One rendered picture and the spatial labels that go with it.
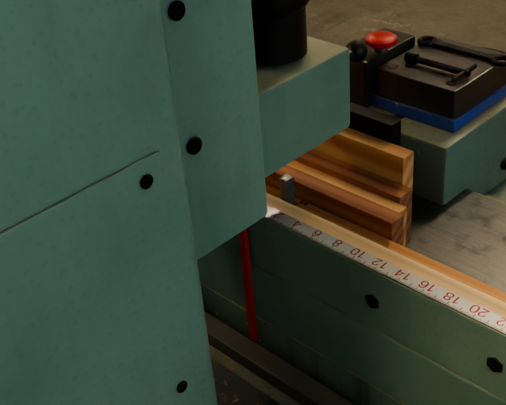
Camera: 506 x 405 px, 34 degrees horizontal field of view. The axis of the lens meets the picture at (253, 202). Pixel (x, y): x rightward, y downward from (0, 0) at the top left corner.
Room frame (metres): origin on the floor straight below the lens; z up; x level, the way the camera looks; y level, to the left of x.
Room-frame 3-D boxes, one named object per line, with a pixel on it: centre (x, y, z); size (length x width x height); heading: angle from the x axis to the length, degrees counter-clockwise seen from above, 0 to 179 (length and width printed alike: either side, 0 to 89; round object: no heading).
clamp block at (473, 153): (0.70, -0.17, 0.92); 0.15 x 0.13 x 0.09; 43
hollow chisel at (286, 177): (0.58, -0.03, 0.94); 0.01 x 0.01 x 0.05; 43
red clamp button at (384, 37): (0.72, -0.13, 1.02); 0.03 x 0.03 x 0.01
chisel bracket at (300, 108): (0.57, -0.01, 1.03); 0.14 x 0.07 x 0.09; 133
